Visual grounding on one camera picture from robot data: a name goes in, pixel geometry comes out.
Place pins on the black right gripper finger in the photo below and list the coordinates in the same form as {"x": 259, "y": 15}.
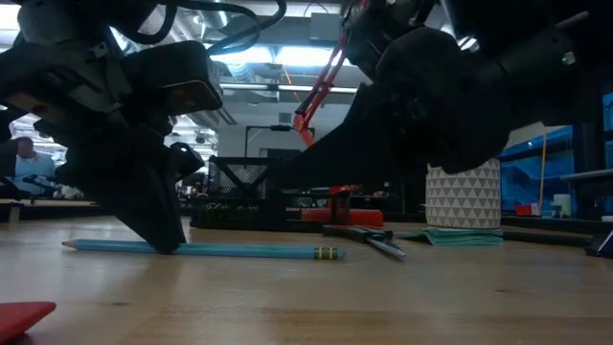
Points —
{"x": 354, "y": 153}

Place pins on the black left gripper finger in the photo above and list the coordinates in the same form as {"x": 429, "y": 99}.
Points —
{"x": 153, "y": 211}

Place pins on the blue pencil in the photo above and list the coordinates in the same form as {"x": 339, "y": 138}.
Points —
{"x": 239, "y": 249}

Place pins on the blue sticky note pad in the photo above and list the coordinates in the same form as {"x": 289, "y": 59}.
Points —
{"x": 460, "y": 238}

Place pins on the red eraser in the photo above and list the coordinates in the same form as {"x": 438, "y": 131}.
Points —
{"x": 19, "y": 318}

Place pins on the black binder clip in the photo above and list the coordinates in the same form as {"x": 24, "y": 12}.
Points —
{"x": 604, "y": 249}

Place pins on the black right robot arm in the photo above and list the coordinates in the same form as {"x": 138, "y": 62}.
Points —
{"x": 551, "y": 72}

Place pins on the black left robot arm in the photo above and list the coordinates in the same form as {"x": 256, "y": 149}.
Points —
{"x": 57, "y": 19}

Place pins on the black mesh desk organizer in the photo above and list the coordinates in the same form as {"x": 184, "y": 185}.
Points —
{"x": 239, "y": 179}

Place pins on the red desk lamp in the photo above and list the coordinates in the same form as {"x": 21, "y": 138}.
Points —
{"x": 369, "y": 218}

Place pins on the person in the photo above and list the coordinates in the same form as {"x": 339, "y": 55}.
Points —
{"x": 31, "y": 165}

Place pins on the succulent in white patterned pot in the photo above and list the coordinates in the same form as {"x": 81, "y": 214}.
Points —
{"x": 462, "y": 201}

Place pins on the ceiling light panel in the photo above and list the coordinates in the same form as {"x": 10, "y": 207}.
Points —
{"x": 287, "y": 56}

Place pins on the black aluminium table frame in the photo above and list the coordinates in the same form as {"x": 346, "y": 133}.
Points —
{"x": 120, "y": 213}

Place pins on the black background stand frame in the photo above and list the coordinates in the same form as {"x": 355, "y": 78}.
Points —
{"x": 280, "y": 128}

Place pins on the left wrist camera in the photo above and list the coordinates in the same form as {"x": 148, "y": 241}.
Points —
{"x": 172, "y": 76}

